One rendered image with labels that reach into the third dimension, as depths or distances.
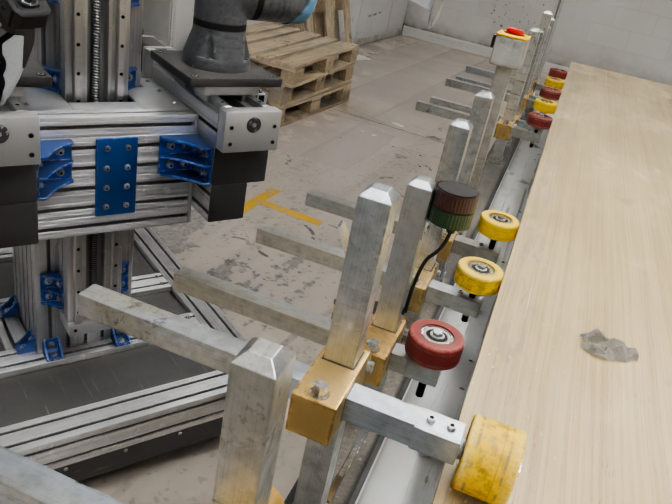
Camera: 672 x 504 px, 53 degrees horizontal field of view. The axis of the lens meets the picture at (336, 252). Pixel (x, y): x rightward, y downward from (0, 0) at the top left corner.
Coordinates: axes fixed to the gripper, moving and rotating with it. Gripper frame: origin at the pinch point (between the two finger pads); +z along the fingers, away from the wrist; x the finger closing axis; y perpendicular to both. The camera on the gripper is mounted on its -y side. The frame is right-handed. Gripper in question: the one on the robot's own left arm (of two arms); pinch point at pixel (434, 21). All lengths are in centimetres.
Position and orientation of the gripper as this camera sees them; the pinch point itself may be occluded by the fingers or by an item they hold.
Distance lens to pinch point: 114.4
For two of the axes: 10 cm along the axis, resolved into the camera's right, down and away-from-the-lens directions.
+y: -9.8, -1.9, 0.1
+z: -1.7, 8.7, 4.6
